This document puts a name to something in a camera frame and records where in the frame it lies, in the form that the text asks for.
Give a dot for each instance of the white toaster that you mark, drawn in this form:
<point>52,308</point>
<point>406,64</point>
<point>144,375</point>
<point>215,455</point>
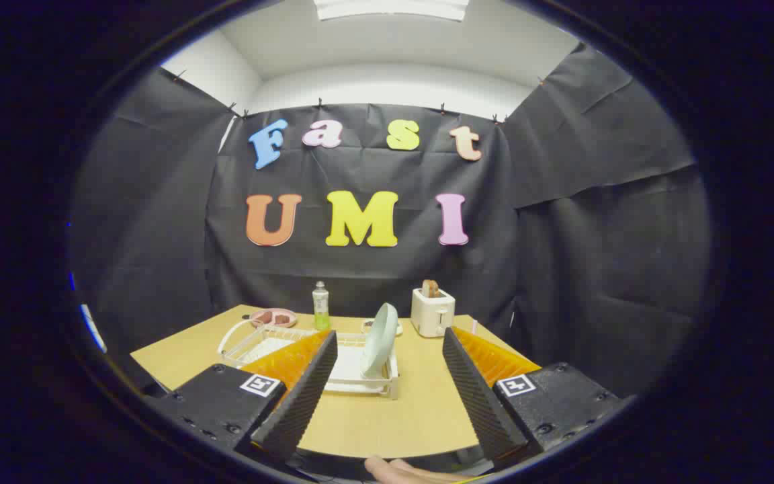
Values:
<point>431,316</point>

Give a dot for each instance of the toasted bread slice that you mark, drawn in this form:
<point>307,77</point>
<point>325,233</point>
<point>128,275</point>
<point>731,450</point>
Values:
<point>430,289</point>

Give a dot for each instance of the light green plate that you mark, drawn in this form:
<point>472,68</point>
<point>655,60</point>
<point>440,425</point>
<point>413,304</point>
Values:
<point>380,339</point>

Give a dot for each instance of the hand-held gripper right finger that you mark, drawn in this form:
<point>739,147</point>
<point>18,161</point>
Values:
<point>478,393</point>

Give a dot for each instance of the pink oval plate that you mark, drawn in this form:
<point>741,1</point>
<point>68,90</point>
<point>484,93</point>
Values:
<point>273,325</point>

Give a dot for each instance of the white divided bean tray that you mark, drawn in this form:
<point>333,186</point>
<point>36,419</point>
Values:
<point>398,329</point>

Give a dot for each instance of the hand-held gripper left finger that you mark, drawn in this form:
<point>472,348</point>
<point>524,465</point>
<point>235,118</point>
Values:
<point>306,393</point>

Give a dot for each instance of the green drink bottle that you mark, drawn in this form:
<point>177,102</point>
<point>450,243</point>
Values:
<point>320,308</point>

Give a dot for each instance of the brown meat piece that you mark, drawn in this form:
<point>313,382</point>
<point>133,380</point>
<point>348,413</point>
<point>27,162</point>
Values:
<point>264,317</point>
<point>282,318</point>

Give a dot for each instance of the ceiling light panel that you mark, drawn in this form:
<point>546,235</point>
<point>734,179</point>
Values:
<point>390,8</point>

